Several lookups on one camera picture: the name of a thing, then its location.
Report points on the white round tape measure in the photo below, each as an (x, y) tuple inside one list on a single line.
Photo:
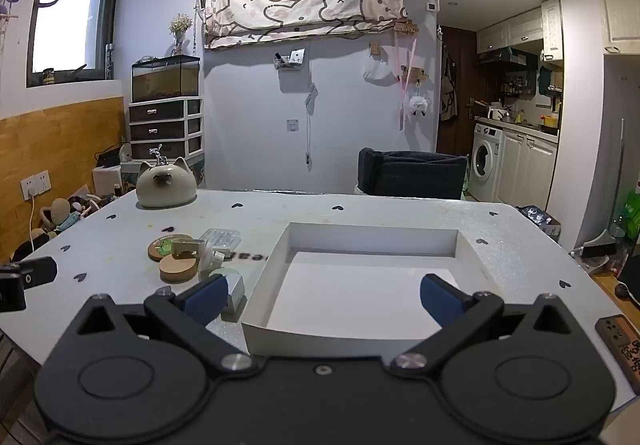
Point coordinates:
[(209, 261)]

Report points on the white kitchen cabinets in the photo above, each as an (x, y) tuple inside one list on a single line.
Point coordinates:
[(510, 32), (527, 170)]

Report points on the tall white wall cabinet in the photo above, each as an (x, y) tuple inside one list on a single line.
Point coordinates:
[(620, 12)]

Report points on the vase of dried flowers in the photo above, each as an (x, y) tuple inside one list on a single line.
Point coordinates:
[(179, 32)]

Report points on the hanging apron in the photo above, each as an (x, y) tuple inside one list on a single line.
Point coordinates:
[(446, 90)]

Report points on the mint green tape measure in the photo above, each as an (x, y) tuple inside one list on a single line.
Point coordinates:
[(226, 271)]

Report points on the dustpan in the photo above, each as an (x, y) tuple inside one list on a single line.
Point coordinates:
[(595, 247)]

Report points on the clear wall holder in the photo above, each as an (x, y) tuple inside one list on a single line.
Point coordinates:
[(290, 60)]

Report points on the mop pole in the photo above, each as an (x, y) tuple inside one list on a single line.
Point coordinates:
[(617, 175)]

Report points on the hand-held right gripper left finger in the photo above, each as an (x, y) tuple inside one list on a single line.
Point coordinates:
[(205, 301)]

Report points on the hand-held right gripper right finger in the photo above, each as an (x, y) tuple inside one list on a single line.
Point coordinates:
[(440, 301)]

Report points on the brown and orange phone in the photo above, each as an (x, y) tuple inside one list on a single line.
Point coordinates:
[(622, 345)]

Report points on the white washing machine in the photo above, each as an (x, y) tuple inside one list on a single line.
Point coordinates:
[(486, 162)]

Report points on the wall socket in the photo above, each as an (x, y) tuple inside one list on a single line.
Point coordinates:
[(292, 126)]

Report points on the window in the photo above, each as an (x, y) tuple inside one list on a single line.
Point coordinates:
[(70, 15)]

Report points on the small black device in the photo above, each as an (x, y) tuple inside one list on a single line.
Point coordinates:
[(624, 291)]

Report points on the white charger plug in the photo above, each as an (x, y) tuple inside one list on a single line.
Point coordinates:
[(235, 292)]

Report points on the cork coaster with green print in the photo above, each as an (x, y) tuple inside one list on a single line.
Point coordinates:
[(161, 247)]

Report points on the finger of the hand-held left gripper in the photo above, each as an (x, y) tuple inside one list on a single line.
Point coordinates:
[(30, 272)]

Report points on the white sheep plush toy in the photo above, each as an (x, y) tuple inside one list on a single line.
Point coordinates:
[(419, 106)]

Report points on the glass fish tank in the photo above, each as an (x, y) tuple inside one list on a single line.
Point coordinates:
[(165, 80)]

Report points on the white cardboard box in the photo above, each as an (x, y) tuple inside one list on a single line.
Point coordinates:
[(360, 285)]

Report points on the range hood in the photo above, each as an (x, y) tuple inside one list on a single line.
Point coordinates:
[(507, 56)]

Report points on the printed cloth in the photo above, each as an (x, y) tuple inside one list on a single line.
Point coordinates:
[(300, 0)]

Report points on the white hanging pouch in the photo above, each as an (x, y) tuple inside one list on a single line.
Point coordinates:
[(381, 72)]

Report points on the blue patterned bag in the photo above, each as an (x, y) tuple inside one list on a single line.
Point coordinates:
[(532, 215)]

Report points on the white power outlet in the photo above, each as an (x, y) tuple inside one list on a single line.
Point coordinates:
[(36, 184)]

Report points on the white upper kitchen cabinets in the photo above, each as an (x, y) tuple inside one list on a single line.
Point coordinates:
[(510, 32)]

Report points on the beige cat-shaped ceramic pot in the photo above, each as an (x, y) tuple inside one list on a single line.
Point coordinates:
[(165, 187)]

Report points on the white drawer cabinet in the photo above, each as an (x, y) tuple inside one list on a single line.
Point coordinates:
[(167, 127)]

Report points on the dark blue chair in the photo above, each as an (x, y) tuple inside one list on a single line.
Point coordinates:
[(415, 175)]

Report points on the white lower kitchen cabinets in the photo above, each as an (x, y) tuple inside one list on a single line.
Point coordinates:
[(527, 170)]

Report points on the pile of plush toys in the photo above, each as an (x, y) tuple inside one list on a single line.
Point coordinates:
[(60, 217)]

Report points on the plain round wooden coaster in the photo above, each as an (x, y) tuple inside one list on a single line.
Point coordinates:
[(177, 271)]

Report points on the brown wooden door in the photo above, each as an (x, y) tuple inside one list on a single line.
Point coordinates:
[(462, 85)]

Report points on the green bag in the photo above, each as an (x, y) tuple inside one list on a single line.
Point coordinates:
[(629, 212)]

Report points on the clear plastic nail case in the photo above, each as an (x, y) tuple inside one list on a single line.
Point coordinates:
[(222, 239)]

